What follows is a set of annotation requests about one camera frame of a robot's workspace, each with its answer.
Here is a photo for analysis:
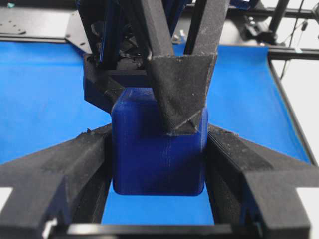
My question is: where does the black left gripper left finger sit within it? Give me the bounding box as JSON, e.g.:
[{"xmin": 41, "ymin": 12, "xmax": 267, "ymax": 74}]
[{"xmin": 0, "ymin": 124, "xmax": 112, "ymax": 239}]

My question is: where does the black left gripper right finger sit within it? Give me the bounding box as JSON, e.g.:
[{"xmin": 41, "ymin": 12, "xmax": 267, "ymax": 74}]
[{"xmin": 206, "ymin": 125, "xmax": 319, "ymax": 239}]

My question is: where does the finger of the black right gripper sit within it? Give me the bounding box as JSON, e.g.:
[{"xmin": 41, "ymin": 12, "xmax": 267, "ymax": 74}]
[{"xmin": 140, "ymin": 0, "xmax": 228, "ymax": 136}]

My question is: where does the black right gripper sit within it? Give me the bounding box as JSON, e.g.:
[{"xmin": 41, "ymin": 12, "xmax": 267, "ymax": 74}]
[{"xmin": 73, "ymin": 0, "xmax": 197, "ymax": 116}]

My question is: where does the blue cube block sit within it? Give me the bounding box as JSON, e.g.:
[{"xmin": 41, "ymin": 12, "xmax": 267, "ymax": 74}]
[{"xmin": 112, "ymin": 88, "xmax": 208, "ymax": 196}]

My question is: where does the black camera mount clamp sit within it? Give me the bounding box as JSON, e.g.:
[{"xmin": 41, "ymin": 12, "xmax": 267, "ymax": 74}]
[{"xmin": 242, "ymin": 16, "xmax": 277, "ymax": 45}]

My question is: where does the black aluminium frame rail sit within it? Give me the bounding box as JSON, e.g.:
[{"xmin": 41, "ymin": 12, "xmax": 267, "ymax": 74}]
[{"xmin": 227, "ymin": 7, "xmax": 319, "ymax": 60}]

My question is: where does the black metal base plate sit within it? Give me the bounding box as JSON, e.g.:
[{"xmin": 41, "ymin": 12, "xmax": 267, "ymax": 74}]
[{"xmin": 0, "ymin": 5, "xmax": 92, "ymax": 53}]

